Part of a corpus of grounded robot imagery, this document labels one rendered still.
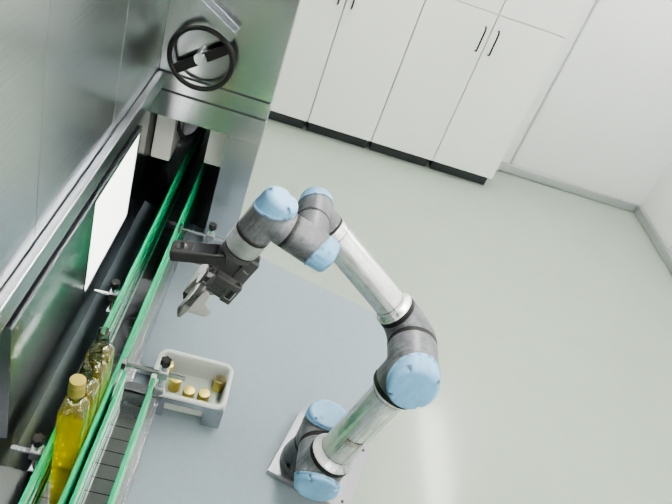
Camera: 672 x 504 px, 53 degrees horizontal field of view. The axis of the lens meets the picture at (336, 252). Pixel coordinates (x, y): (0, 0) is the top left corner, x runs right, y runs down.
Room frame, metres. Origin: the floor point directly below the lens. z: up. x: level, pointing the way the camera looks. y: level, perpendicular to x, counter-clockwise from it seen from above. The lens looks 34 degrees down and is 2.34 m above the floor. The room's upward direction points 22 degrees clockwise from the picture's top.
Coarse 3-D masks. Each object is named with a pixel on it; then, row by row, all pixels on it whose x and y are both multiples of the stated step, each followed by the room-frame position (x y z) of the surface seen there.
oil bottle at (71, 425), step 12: (84, 396) 0.95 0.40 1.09; (60, 408) 0.90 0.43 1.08; (72, 408) 0.91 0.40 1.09; (84, 408) 0.92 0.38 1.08; (60, 420) 0.89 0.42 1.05; (72, 420) 0.90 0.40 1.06; (84, 420) 0.92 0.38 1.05; (60, 432) 0.89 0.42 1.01; (72, 432) 0.90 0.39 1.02; (84, 432) 0.94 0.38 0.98; (60, 444) 0.90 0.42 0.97; (72, 444) 0.90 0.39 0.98; (60, 456) 0.90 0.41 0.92; (72, 456) 0.90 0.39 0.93; (72, 468) 0.90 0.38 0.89
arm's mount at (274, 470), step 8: (296, 424) 1.38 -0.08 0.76; (288, 432) 1.34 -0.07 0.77; (296, 432) 1.35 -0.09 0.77; (288, 440) 1.31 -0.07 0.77; (280, 448) 1.27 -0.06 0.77; (368, 448) 1.39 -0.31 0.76; (360, 456) 1.35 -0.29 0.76; (368, 456) 1.36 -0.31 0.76; (272, 464) 1.21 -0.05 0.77; (360, 464) 1.32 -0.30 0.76; (272, 472) 1.18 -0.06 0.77; (280, 472) 1.19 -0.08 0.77; (352, 472) 1.29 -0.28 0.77; (360, 472) 1.30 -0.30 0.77; (280, 480) 1.18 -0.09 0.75; (288, 480) 1.18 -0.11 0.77; (344, 480) 1.25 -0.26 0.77; (352, 480) 1.26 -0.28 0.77; (344, 488) 1.22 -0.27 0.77; (352, 488) 1.23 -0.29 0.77; (336, 496) 1.19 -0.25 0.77; (344, 496) 1.20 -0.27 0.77; (352, 496) 1.21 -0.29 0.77
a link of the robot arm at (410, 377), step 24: (408, 336) 1.18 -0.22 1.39; (432, 336) 1.21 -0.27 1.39; (408, 360) 1.10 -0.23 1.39; (432, 360) 1.13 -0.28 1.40; (384, 384) 1.10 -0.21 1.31; (408, 384) 1.08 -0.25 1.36; (432, 384) 1.09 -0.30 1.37; (360, 408) 1.11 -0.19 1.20; (384, 408) 1.09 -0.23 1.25; (408, 408) 1.07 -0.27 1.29; (336, 432) 1.11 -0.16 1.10; (360, 432) 1.09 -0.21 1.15; (312, 456) 1.09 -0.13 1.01; (336, 456) 1.08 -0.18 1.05; (312, 480) 1.05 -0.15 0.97; (336, 480) 1.07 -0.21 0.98
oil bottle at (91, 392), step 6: (96, 384) 0.99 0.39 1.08; (90, 390) 0.97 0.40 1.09; (96, 390) 0.98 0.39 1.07; (90, 396) 0.96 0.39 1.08; (96, 396) 0.99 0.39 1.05; (90, 402) 0.96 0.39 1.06; (96, 402) 1.00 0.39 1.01; (90, 408) 0.96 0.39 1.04; (90, 414) 0.96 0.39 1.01; (90, 420) 0.97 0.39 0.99; (90, 426) 0.98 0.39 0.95
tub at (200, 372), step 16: (160, 352) 1.37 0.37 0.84; (176, 352) 1.40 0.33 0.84; (176, 368) 1.39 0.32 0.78; (192, 368) 1.40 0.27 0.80; (208, 368) 1.41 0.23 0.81; (224, 368) 1.42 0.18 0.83; (192, 384) 1.37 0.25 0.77; (208, 384) 1.39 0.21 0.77; (192, 400) 1.25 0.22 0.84; (208, 400) 1.33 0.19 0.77; (224, 400) 1.29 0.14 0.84
